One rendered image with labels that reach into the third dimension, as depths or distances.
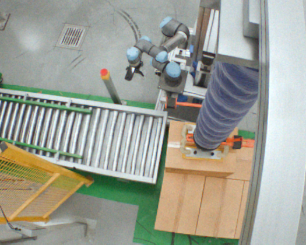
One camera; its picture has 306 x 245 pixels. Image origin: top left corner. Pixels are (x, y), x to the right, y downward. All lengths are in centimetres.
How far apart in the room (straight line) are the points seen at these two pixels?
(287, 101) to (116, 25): 382
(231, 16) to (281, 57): 29
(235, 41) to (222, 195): 238
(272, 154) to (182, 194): 251
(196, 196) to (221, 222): 37
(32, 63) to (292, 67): 401
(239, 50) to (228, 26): 8
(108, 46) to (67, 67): 59
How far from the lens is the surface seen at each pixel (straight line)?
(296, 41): 74
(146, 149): 314
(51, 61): 433
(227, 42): 88
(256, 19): 85
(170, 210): 309
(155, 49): 204
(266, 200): 61
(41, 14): 486
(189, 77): 292
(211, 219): 312
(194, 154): 258
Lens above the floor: 363
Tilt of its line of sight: 75 degrees down
